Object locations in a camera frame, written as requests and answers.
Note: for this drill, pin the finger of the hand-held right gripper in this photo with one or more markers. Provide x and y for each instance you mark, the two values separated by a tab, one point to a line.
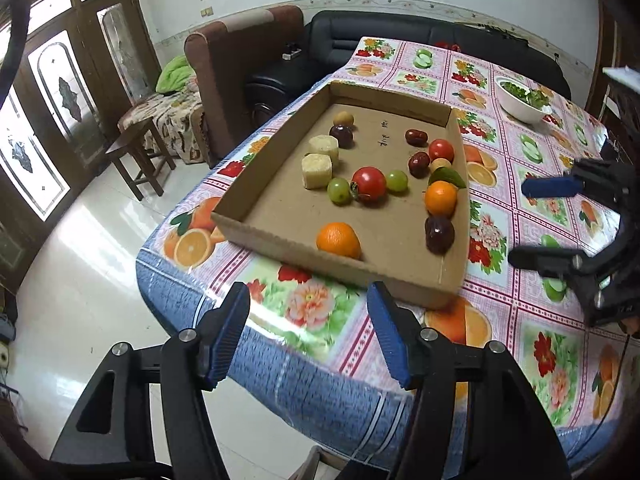
542	259
547	186

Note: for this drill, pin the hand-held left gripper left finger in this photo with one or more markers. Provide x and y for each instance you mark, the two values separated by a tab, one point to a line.
227	342

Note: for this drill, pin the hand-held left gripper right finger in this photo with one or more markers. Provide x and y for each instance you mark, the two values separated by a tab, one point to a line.
390	342

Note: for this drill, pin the dark purple plum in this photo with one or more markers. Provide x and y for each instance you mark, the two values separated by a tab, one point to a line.
439	235
342	135

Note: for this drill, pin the orange with green leaf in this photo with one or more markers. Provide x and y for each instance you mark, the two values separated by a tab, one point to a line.
441	198

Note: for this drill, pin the tan longan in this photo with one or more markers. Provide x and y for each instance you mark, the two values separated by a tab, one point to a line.
440	164
343	118

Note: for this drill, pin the red tomato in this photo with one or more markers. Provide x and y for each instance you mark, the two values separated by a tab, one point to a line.
441	150
369	184

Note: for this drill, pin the red date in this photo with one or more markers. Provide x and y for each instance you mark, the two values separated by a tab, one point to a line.
419	164
416	136

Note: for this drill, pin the shallow cardboard box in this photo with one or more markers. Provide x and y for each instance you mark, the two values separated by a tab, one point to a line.
290	210

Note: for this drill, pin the green grape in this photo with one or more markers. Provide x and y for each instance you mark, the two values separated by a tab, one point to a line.
397	181
338	191

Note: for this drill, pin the fruit and flower printed tablecloth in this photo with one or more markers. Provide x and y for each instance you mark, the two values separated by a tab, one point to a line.
525	320

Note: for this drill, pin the white bowl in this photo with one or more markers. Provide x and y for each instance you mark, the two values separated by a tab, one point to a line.
515	107

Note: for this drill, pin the green leafy vegetables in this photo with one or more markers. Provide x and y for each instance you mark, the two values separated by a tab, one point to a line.
525	92

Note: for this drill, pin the small red object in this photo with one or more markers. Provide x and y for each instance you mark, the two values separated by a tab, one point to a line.
447	46

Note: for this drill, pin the black leather sofa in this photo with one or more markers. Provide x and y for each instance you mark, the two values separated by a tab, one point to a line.
400	25

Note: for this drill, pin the wooden stool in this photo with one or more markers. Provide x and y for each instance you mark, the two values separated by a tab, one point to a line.
135	132

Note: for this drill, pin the patterned seat cover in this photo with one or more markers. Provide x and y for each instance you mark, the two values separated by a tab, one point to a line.
165	120

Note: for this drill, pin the green cushion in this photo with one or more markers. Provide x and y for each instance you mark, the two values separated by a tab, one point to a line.
174	75

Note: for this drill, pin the brown armchair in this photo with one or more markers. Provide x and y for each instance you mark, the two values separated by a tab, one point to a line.
235	60

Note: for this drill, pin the small white device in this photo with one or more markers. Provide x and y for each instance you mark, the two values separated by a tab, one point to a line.
291	53

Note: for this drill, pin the wooden glass panel door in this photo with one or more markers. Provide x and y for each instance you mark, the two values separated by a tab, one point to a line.
85	85

